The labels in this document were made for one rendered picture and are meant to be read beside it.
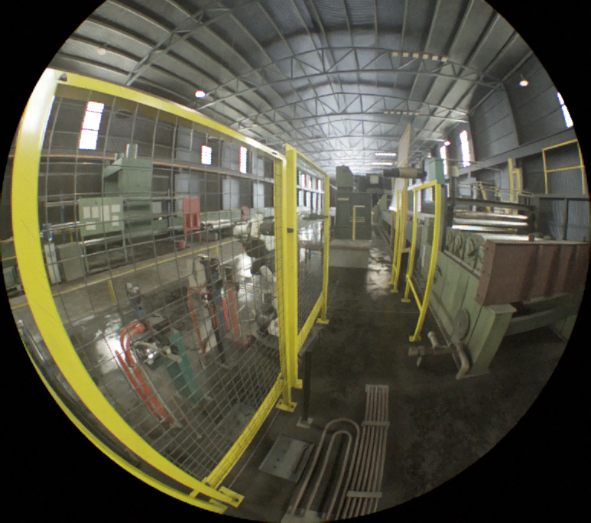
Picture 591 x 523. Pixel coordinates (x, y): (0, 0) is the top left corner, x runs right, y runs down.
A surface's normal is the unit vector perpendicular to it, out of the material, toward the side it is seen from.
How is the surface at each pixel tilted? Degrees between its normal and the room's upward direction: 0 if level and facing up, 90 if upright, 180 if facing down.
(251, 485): 0
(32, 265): 90
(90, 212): 90
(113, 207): 90
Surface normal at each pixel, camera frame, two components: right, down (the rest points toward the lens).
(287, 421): 0.00, -0.99
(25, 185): 0.94, 0.04
